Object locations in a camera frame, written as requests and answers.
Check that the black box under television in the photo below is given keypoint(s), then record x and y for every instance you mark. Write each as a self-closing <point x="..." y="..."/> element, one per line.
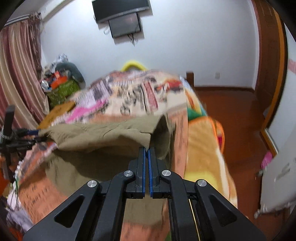
<point x="124" y="25"/>

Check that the grey cloth bundle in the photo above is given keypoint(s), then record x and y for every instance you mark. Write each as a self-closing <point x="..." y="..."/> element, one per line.
<point x="70" y="70"/>

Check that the striped pink beige curtain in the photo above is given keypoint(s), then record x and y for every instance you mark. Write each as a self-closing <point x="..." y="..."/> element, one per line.
<point x="18" y="76"/>

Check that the black wall television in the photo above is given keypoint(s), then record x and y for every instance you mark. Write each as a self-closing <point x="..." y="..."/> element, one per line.
<point x="120" y="9"/>

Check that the newspaper print bed sheet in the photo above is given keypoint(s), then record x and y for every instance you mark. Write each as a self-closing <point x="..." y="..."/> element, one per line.
<point x="129" y="97"/>

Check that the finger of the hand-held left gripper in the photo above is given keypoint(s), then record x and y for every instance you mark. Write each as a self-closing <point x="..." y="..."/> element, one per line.
<point x="29" y="132"/>
<point x="30" y="141"/>

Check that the yellow pillow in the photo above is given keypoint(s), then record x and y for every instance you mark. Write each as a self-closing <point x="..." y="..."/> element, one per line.
<point x="133" y="65"/>

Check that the orange box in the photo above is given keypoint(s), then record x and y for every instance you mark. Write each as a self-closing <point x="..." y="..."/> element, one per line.
<point x="59" y="82"/>

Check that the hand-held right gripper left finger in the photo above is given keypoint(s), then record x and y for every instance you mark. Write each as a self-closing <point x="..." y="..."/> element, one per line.
<point x="143" y="171"/>

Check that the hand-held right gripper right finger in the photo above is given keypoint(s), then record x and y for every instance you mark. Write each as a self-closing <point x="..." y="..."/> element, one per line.
<point x="150" y="171"/>

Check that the yellow orange plush blanket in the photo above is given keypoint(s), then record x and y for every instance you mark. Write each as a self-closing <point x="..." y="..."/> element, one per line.
<point x="203" y="150"/>

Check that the olive green pants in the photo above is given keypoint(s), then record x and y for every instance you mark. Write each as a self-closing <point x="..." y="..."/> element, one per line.
<point x="104" y="143"/>

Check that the pink slipper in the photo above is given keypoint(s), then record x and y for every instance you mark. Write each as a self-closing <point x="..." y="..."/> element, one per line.
<point x="267" y="160"/>

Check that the white door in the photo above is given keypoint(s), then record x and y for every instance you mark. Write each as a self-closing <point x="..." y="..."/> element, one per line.
<point x="277" y="180"/>

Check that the wooden bed post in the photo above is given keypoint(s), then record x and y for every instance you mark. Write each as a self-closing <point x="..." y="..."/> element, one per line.
<point x="189" y="77"/>

